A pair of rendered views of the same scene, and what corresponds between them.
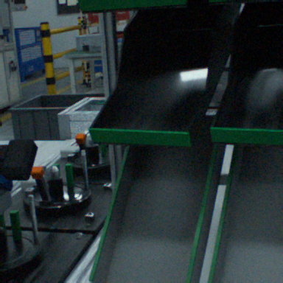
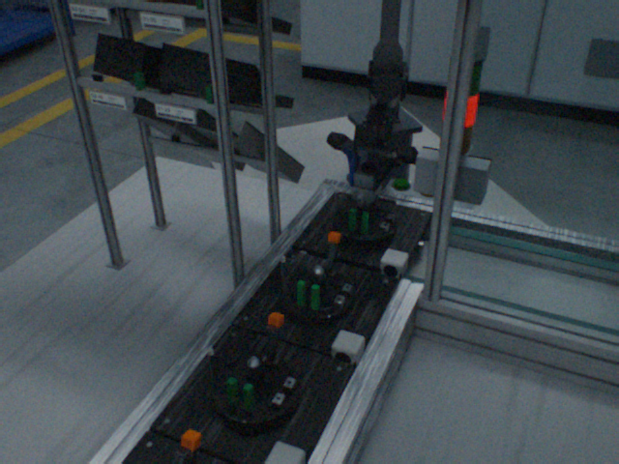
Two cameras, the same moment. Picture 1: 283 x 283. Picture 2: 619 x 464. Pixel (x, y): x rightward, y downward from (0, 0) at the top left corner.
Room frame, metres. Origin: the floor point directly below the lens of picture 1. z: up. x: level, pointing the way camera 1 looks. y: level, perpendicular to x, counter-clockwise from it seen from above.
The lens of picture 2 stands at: (1.91, 0.23, 1.76)
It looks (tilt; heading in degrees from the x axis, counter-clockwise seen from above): 35 degrees down; 188
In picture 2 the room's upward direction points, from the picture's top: 1 degrees counter-clockwise
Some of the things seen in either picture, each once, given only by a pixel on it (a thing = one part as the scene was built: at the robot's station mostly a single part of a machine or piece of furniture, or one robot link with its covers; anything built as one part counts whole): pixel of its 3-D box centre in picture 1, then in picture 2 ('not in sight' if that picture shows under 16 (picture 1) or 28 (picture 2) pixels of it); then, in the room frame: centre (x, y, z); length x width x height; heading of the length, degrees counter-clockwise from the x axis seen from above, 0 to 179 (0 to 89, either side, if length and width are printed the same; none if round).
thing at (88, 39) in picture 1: (92, 42); not in sight; (6.54, 0.17, 0.90); 0.40 x 0.30 x 0.17; 165
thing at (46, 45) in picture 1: (84, 50); not in sight; (9.35, 0.38, 0.58); 3.40 x 0.20 x 1.15; 163
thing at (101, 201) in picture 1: (55, 183); (318, 281); (1.02, 0.12, 1.01); 0.24 x 0.24 x 0.13; 73
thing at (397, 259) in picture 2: not in sight; (394, 264); (0.90, 0.26, 0.97); 0.05 x 0.05 x 0.04; 73
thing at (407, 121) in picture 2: not in sight; (382, 154); (0.41, 0.23, 0.96); 0.15 x 0.15 x 0.20; 28
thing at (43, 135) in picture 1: (77, 120); not in sight; (2.92, 0.19, 0.73); 0.62 x 0.42 x 0.23; 73
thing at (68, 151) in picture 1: (93, 149); (254, 375); (1.25, 0.05, 1.01); 0.24 x 0.24 x 0.13; 73
